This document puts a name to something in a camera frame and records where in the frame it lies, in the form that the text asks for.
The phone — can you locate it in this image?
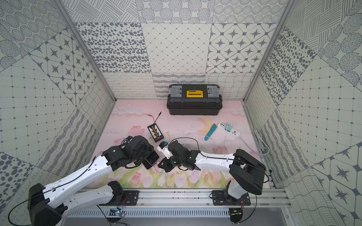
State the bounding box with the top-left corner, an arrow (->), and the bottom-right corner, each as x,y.
142,151 -> 159,170

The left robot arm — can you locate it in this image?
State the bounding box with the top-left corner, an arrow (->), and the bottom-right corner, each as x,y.
27,136 -> 159,226

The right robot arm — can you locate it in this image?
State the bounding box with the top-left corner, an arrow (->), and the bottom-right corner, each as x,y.
157,140 -> 266,199

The black balance charging board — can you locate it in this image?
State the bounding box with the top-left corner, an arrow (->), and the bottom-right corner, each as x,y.
148,123 -> 164,142

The white power strip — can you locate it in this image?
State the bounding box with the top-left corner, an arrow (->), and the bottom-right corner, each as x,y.
217,122 -> 240,137

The pink floral table mat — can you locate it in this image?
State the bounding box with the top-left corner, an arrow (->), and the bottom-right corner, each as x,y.
89,100 -> 261,188

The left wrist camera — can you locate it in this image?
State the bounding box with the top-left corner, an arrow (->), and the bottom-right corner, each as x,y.
125,136 -> 133,143

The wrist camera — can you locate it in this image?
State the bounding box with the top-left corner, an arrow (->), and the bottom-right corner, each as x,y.
125,136 -> 133,143
157,141 -> 172,159

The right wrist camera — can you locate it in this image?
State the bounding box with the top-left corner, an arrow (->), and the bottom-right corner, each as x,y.
157,141 -> 172,159

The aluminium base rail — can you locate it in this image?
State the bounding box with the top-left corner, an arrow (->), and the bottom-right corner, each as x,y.
60,188 -> 292,209

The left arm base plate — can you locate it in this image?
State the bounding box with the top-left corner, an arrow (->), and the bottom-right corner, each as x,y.
108,190 -> 140,206

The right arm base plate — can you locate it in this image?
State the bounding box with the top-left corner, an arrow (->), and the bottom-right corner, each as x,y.
209,190 -> 251,206

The black toolbox yellow handle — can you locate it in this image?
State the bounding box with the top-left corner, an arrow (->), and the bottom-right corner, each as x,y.
166,84 -> 223,115

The white power strip cord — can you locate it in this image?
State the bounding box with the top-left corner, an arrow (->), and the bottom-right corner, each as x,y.
239,128 -> 271,156

